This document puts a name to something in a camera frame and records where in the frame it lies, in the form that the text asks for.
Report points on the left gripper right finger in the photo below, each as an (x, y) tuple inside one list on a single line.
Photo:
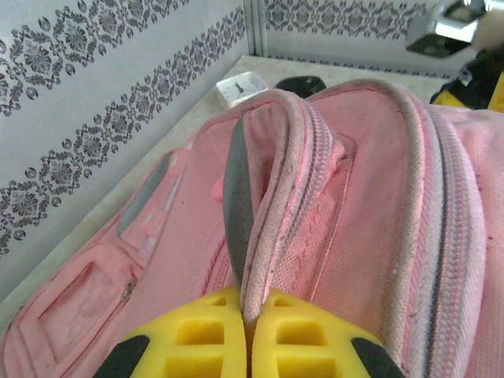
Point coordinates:
[(307, 338)]

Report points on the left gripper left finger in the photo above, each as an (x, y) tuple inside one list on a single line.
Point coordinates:
[(197, 342)]

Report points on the aluminium corner post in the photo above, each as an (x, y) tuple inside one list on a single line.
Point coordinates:
[(256, 27)]

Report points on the black computer mouse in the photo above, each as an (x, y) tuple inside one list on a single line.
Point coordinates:
[(299, 83)]

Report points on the pink school backpack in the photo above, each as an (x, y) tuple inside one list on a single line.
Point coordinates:
[(354, 236)]

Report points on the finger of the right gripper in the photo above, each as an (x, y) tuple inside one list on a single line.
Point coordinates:
[(449, 96), (497, 92)]

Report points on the white square alarm clock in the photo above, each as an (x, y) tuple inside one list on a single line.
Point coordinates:
[(241, 90)]

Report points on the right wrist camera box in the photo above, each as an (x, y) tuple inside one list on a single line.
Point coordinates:
[(437, 31)]

